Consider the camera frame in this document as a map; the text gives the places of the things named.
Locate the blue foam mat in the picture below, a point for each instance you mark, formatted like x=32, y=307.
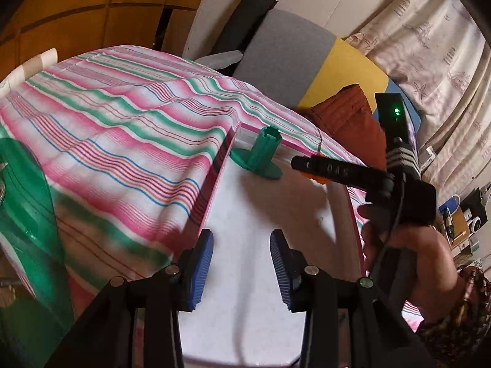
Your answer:
x=413, y=111

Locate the grey foam mat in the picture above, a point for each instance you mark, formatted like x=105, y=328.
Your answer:
x=284, y=53

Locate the small orange plastic piece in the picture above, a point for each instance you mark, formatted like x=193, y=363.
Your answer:
x=314, y=179

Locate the white mug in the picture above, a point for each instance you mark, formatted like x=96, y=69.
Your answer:
x=475, y=225

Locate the white tray with pink rim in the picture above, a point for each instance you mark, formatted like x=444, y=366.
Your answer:
x=249, y=218

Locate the rust red pillow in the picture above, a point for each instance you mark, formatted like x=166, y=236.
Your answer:
x=345, y=119

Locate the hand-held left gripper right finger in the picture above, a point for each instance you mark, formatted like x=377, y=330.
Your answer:
x=280, y=268

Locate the white carton box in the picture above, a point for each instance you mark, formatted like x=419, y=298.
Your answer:
x=427, y=159

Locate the striped blanket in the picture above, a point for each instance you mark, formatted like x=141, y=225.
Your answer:
x=115, y=122

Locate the beige printed curtain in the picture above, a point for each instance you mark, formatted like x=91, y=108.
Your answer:
x=433, y=46

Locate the person's right forearm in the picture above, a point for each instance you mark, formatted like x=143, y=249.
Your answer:
x=460, y=314

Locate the black box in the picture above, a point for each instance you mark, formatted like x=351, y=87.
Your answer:
x=472, y=203

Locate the green plastic spool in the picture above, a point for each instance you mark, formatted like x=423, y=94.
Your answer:
x=261, y=147

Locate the yellow foam mat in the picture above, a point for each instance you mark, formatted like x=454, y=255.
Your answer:
x=353, y=69

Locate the person's right hand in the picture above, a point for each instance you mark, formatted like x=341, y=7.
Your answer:
x=425, y=264

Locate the wooden wardrobe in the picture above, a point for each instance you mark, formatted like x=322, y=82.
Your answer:
x=96, y=15

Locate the white tube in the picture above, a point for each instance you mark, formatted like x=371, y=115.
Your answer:
x=27, y=71

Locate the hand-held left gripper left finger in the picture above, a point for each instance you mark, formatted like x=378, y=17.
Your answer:
x=201, y=272

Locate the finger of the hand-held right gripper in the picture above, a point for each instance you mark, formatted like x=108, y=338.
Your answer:
x=337, y=170

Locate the black rolled mat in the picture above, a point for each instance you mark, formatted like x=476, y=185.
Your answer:
x=245, y=19

